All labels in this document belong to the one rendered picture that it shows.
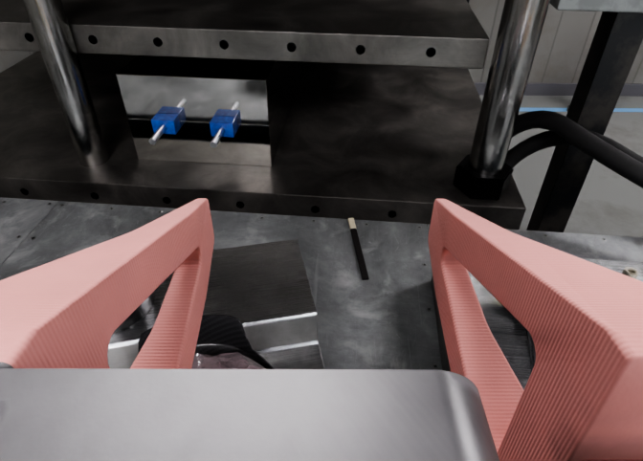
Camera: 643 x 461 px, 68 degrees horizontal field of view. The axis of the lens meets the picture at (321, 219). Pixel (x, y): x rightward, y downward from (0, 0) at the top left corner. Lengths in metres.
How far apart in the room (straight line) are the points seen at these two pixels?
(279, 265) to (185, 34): 0.49
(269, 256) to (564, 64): 3.17
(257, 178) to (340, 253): 0.27
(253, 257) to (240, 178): 0.39
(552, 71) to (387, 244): 2.92
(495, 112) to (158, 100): 0.59
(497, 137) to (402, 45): 0.22
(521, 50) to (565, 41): 2.73
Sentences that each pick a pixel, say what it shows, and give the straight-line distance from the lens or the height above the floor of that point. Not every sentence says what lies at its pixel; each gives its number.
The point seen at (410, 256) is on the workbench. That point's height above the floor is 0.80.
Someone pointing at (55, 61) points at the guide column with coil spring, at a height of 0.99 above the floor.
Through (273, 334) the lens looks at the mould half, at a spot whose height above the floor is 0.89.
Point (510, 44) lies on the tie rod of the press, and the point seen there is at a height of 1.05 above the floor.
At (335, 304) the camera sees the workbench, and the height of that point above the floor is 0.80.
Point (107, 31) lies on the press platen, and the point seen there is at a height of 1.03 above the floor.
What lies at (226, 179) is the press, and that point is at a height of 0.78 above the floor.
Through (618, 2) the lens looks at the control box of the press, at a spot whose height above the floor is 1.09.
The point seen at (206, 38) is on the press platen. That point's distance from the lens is 0.88.
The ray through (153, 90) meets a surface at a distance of 0.93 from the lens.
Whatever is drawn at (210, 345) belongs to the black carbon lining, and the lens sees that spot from 0.52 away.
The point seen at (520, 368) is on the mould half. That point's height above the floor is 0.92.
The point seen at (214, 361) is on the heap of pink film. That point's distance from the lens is 0.48.
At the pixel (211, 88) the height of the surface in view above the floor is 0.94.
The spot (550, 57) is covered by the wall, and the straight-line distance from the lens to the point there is 3.52.
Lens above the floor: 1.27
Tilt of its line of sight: 38 degrees down
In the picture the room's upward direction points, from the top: straight up
